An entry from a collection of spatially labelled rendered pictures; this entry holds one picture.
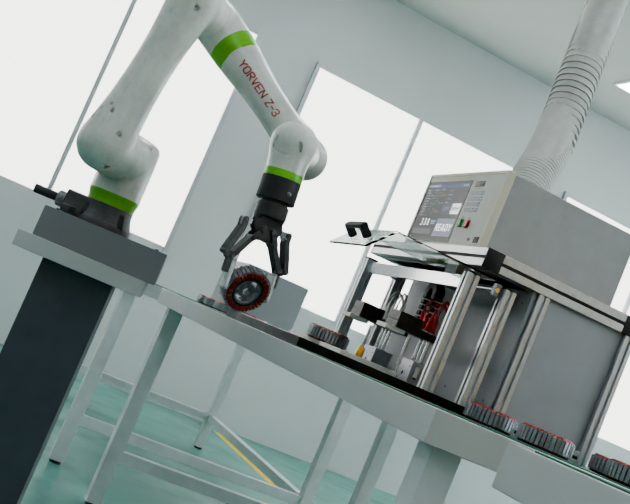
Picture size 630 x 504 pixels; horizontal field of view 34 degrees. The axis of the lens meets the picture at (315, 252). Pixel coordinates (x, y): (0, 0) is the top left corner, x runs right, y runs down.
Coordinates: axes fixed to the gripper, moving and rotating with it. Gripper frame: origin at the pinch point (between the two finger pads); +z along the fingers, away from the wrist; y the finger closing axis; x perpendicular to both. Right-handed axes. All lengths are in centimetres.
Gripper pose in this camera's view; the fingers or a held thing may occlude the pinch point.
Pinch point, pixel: (246, 287)
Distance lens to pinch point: 236.6
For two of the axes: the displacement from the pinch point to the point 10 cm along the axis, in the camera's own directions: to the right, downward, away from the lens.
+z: -3.1, 9.5, -0.8
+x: 5.7, 1.2, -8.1
